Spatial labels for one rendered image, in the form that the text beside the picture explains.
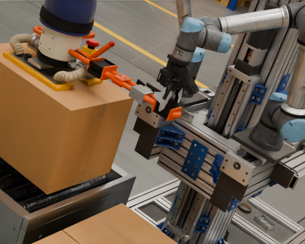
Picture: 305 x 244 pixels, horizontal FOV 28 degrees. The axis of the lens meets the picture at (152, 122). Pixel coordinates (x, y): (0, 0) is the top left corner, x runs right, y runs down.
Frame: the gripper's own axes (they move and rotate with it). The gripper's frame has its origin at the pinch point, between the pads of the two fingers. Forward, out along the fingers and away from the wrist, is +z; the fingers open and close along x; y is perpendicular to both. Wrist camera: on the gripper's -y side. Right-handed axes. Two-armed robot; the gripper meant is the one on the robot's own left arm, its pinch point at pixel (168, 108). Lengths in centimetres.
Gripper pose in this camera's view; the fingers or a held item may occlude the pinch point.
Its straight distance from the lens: 232.4
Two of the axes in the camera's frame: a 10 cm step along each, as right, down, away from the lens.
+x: -5.9, 1.7, -7.9
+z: -3.0, 8.6, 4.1
